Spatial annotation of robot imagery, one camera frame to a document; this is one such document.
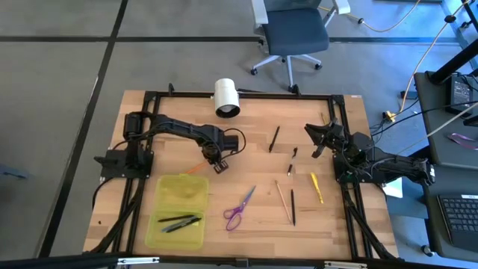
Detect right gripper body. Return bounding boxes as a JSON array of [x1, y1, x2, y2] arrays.
[[324, 120, 348, 151]]

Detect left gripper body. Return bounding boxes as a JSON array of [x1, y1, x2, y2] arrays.
[[201, 132, 225, 165]]

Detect orange pencil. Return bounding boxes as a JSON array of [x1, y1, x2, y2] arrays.
[[184, 161, 208, 176]]

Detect black pen with clear barrel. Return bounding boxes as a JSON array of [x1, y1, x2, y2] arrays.
[[286, 146, 299, 177]]

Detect thick yellow marker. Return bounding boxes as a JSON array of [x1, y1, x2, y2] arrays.
[[310, 171, 325, 205]]

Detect purple scissors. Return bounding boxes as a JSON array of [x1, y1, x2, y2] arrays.
[[223, 185, 258, 232]]

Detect yellow pen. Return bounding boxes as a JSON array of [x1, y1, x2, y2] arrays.
[[166, 217, 203, 234]]

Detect black pencil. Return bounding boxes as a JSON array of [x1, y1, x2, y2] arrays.
[[290, 188, 297, 227]]

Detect natural wood pencil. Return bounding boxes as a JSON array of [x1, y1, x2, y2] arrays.
[[274, 179, 293, 225]]

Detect translucent yellow-green supply box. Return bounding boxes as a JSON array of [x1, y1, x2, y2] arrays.
[[144, 174, 210, 250]]

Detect white paper cup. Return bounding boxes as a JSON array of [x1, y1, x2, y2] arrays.
[[213, 77, 241, 120]]

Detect white paper sheet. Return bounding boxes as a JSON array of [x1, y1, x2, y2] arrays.
[[382, 175, 404, 199]]

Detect black desk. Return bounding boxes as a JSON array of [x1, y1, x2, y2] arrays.
[[413, 69, 478, 171], [418, 164, 478, 262]]

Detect dark blue office chair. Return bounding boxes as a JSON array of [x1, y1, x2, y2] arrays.
[[250, 0, 352, 93]]

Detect pink ribbon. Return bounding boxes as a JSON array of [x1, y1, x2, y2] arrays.
[[447, 132, 478, 151]]

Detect black power adapter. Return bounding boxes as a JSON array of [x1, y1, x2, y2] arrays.
[[446, 74, 475, 117]]

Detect black stand pole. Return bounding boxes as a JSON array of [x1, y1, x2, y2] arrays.
[[427, 39, 478, 85]]

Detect black keyboard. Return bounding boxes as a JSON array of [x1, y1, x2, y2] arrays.
[[436, 193, 478, 253]]

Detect black beam with silver brackets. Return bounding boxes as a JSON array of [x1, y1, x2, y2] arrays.
[[0, 252, 478, 269]]

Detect blue floor object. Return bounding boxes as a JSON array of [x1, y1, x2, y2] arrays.
[[0, 164, 29, 180]]

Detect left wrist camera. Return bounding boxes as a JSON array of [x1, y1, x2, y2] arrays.
[[223, 134, 239, 152]]

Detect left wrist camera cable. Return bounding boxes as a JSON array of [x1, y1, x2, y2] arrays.
[[223, 127, 247, 157]]

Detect black aluminium table frame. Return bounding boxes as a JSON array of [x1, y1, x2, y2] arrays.
[[84, 82, 403, 262]]

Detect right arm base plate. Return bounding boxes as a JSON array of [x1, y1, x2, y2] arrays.
[[333, 152, 388, 185]]

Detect black floor cable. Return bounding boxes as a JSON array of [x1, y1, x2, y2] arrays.
[[369, 99, 478, 137]]

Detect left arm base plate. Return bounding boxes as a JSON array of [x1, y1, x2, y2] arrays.
[[95, 149, 155, 179]]

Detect grey cable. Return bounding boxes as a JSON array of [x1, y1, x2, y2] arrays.
[[395, 111, 478, 155]]

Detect yellow floor cable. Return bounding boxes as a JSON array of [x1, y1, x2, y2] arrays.
[[319, 0, 421, 34]]

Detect yellow hanging cord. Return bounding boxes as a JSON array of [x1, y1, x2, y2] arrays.
[[399, 0, 471, 113]]

